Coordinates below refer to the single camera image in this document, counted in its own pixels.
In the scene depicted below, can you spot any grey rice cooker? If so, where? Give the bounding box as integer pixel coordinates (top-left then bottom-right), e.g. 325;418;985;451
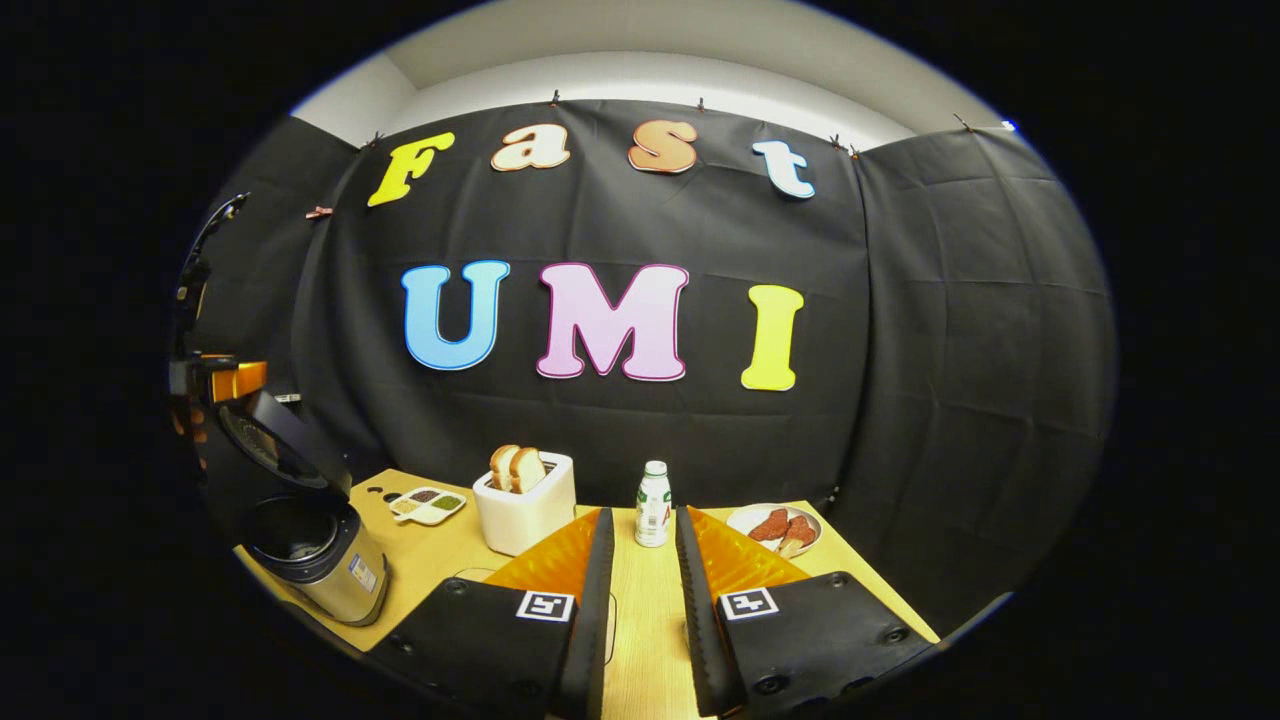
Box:
218;390;391;627

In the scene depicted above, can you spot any white plastic drink bottle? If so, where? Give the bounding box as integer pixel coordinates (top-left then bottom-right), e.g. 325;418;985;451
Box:
635;460;672;549

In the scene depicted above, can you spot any white toaster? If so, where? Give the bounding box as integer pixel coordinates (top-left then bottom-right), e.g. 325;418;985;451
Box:
473;452;578;558

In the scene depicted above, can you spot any black backdrop cloth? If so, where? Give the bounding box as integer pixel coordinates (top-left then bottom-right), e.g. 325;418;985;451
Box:
175;98;1116;631

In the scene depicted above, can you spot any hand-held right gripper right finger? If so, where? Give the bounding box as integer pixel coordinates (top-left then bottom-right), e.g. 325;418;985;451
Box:
675;505;941;719

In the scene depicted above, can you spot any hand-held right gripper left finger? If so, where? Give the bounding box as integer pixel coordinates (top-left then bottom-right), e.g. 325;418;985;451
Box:
385;506;616;720

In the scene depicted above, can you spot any white round plate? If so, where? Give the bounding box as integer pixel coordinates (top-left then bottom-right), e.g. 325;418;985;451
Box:
726;503;824;559

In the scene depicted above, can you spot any white divided condiment dish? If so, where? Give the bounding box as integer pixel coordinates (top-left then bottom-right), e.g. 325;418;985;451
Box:
388;486;468;527

